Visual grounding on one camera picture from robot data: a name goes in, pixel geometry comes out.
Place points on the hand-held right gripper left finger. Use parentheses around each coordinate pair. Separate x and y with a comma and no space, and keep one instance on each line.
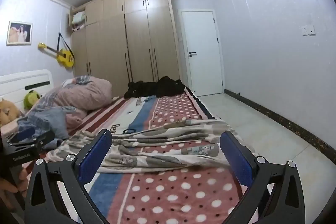
(95,158)

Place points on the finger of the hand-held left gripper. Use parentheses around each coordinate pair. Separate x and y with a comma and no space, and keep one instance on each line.
(25,132)

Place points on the beige wooden wardrobe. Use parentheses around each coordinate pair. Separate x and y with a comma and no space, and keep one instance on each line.
(118,43)

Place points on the white wall switch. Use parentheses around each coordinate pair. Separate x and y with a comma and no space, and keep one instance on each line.
(308,30)

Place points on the folded linens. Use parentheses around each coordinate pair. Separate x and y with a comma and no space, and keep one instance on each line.
(78,18)

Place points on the yellow ukulele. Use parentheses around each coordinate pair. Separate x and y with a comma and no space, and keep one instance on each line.
(64,57)

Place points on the polka dot striped blanket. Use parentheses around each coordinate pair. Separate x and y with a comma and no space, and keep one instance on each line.
(170,187)

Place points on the white door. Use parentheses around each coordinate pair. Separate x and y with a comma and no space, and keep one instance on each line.
(204,56)

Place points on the green plush toy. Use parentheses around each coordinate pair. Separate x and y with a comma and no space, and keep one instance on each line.
(31,100)

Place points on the framed wall photo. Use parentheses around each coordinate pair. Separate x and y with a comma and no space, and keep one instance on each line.
(19,33)

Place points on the person's left hand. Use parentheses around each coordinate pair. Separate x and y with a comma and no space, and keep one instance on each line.
(8,186)

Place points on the brown plush toy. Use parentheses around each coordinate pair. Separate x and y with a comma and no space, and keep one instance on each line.
(9,111)

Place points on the black clothes pile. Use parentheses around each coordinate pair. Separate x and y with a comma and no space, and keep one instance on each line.
(157,87)

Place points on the white bear-print blanket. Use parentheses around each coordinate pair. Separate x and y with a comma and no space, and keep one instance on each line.
(157,155)

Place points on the pink striped pillow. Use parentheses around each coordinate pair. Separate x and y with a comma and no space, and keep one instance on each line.
(84,95)

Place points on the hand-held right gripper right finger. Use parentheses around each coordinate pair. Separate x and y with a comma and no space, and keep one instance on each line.
(236,155)

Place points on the blue grey garment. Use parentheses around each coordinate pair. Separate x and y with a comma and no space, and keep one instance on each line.
(59,121)

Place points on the white bed headboard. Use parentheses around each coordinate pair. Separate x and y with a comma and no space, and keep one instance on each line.
(15,81)

